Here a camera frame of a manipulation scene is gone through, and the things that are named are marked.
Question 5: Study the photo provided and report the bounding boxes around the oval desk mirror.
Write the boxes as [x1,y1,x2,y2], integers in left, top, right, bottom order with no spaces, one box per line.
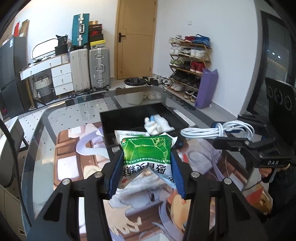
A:
[31,38,58,61]

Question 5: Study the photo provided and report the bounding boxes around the white trash bin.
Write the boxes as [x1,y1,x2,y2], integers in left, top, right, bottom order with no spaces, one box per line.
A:
[124,77,146,105]

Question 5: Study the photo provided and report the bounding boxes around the white suitcase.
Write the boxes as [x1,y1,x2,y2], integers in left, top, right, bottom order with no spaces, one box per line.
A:
[70,49,91,92]

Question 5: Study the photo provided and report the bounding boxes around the teal suitcase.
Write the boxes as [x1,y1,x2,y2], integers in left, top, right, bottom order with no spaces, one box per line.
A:
[72,13,89,48]

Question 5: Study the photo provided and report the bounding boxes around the wooden door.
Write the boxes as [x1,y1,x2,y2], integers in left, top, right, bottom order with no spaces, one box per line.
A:
[114,1,158,79]

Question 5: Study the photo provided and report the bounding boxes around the black cardboard box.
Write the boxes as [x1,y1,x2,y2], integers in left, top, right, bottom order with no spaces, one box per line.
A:
[100,103,189,156]

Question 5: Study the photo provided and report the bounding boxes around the shoe rack with shoes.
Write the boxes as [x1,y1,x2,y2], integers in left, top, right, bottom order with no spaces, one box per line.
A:
[162,34,212,103]

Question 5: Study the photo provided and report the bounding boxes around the silver aluminium suitcase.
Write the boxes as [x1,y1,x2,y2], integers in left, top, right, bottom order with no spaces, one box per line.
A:
[89,47,110,89]

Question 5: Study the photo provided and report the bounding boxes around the blue white soft toy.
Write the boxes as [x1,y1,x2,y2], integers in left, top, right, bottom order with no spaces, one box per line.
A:
[144,114,175,136]

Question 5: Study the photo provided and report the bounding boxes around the grey side cabinet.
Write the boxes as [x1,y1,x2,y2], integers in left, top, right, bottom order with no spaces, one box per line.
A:
[0,115,25,188]

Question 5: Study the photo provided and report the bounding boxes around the white charging cable bundle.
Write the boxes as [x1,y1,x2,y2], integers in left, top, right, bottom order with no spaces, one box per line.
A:
[180,120,255,145]

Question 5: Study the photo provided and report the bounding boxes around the white drawer desk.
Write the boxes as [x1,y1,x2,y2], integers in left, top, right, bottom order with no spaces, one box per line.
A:
[20,54,74,95]

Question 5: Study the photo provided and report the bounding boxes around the woven laundry basket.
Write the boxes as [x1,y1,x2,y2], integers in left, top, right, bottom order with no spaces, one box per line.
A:
[34,74,54,104]

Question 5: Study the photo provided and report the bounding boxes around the green medicine sachet pack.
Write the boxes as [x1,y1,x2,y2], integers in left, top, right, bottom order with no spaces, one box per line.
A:
[118,133,178,189]

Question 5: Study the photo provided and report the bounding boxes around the stacked shoe boxes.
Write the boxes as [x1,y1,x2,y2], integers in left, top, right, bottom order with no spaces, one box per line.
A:
[88,21,106,49]

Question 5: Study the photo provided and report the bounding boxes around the person's right hand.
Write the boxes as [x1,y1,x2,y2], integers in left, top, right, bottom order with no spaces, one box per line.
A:
[259,164,290,178]

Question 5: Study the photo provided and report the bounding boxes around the black refrigerator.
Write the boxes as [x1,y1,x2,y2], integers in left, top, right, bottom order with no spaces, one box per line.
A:
[1,37,31,118]

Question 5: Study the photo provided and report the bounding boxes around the purple paper bag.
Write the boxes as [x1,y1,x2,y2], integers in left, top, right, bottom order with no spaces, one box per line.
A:
[195,68,219,109]

